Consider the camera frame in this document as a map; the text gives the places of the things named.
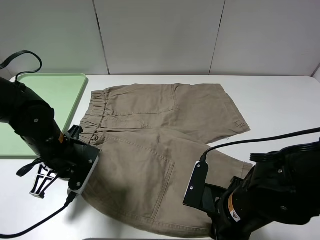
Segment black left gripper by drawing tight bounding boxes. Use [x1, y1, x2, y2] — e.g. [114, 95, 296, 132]
[29, 126, 96, 199]

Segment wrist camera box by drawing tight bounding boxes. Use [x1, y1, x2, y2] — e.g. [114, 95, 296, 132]
[68, 147, 100, 195]
[183, 161, 209, 208]

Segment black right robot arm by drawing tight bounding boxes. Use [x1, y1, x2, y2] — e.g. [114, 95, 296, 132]
[199, 142, 320, 240]

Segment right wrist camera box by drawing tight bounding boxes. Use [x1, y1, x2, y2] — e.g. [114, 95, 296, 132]
[183, 161, 209, 208]

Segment khaki shorts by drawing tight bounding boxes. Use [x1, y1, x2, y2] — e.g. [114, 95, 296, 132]
[80, 83, 250, 238]

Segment green plastic tray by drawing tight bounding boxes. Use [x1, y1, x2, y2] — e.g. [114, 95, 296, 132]
[0, 73, 89, 159]

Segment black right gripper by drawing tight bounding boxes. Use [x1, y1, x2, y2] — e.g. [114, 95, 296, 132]
[200, 176, 250, 240]

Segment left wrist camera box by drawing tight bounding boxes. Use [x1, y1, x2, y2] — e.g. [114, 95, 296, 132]
[68, 147, 100, 195]

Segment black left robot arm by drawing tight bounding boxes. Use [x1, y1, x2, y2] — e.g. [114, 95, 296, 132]
[0, 78, 100, 195]

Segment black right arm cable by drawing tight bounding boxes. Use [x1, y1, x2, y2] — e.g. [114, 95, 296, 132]
[199, 127, 320, 163]

